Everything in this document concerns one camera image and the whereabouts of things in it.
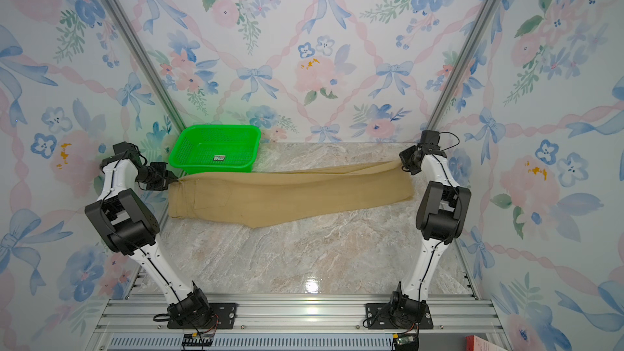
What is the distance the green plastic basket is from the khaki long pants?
0.14m

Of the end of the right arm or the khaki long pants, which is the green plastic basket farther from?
the end of the right arm

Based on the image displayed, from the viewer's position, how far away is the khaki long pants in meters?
0.95

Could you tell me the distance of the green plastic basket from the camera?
114 cm
